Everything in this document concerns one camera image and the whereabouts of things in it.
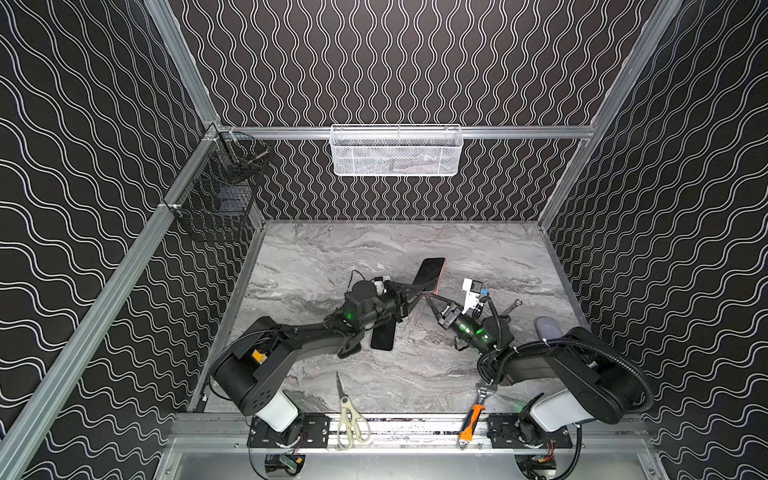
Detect purple round object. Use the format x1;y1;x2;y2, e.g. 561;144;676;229
534;316;564;340

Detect white wire mesh basket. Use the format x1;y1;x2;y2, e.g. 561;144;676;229
329;124;464;177

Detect black wire basket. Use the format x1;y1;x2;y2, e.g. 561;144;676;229
171;131;272;244

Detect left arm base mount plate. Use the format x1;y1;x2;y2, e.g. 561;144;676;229
247;413;331;450

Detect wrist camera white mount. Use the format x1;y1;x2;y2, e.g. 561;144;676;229
370;275;390;295
462;278;488;319

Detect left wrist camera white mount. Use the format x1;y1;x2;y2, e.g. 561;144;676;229
370;275;390;295

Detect beige handled scissors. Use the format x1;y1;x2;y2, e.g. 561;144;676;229
335;373;372;450

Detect yellow rectangular block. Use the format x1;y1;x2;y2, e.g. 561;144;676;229
251;350;266;364

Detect orange handled adjustable wrench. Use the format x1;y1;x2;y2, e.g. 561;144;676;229
457;383;498;450

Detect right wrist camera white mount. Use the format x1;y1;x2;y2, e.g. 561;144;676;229
462;278;488;319

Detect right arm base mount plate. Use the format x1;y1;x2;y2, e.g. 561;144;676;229
486;414;573;449

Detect phone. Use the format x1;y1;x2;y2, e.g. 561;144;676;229
413;257;446;293

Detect black smartphone green case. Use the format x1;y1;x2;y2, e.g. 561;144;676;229
370;319;397;351

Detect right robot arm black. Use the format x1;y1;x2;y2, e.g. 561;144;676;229
424;293;653;442

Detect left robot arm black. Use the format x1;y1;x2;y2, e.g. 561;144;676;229
210;277;439;433

